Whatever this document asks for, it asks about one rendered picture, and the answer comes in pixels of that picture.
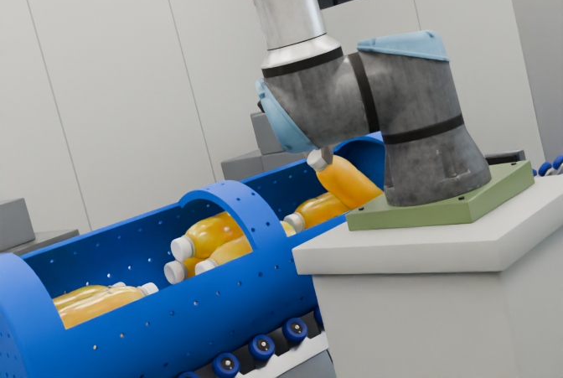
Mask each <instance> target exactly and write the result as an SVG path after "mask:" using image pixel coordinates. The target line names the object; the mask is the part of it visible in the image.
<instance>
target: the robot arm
mask: <svg viewBox="0 0 563 378"><path fill-rule="evenodd" d="M350 1H353V0H253V3H254V6H255V9H256V14H257V17H258V20H259V23H260V26H261V32H262V34H263V38H264V40H265V44H266V49H267V53H266V57H265V58H264V60H263V62H262V64H261V71H262V74H263V76H264V78H260V79H259V80H258V81H257V82H256V90H257V93H258V96H259V98H260V100H259V101H258V103H257V105H258V107H259V108H260V110H261V111H262V112H263V113H265V114H266V116H267V119H268V121H269V123H270V124H271V128H272V130H273V132H274V133H275V135H276V138H277V140H278V142H279V143H280V144H281V146H282V147H283V149H284V150H286V151H287V152H289V153H294V154H295V153H303V155H304V156H305V158H306V159H307V157H308V155H309V154H310V152H311V151H312V150H314V149H315V150H320V149H321V154H322V158H323V159H324V161H325V162H326V163H327V164H328V165H330V164H333V147H334V146H335V145H337V144H338V143H339V142H344V141H348V140H350V139H354V138H356V137H362V136H365V135H368V134H370V133H374V132H381V136H382V138H383V142H384V145H385V176H384V192H385V197H386V201H387V204H388V205H390V206H395V207H406V206H415V205H425V204H430V203H434V202H438V201H442V200H445V199H450V198H454V197H457V196H459V195H462V194H466V193H468V192H471V191H473V190H475V189H478V188H480V187H482V186H484V185H485V184H487V183H488V182H489V181H490V180H491V179H492V176H491V173H490V169H489V166H488V162H487V160H486V159H485V157H484V156H483V155H482V153H481V152H480V150H479V148H478V146H477V145H476V143H475V142H474V141H473V139H472V137H471V136H470V134H469V133H468V131H467V129H466V126H465V123H464V120H463V116H462V110H461V107H460V104H459V100H458V97H457V91H456V87H455V84H454V80H453V77H452V71H451V67H450V65H449V62H450V59H449V58H447V53H446V50H445V47H444V44H443V41H442V37H441V36H440V35H439V34H438V33H437V32H435V31H432V30H423V31H417V32H411V33H405V34H395V35H389V36H384V37H378V38H372V39H363V40H360V41H358V43H357V47H356V49H357V50H358V52H355V53H352V54H347V55H344V54H343V50H342V46H341V44H340V43H339V42H338V41H337V40H335V39H333V38H331V37H329V36H328V34H327V33H326V30H325V27H324V23H323V18H322V14H321V12H320V10H323V9H325V8H331V7H333V6H336V5H339V4H342V3H347V2H350Z"/></svg>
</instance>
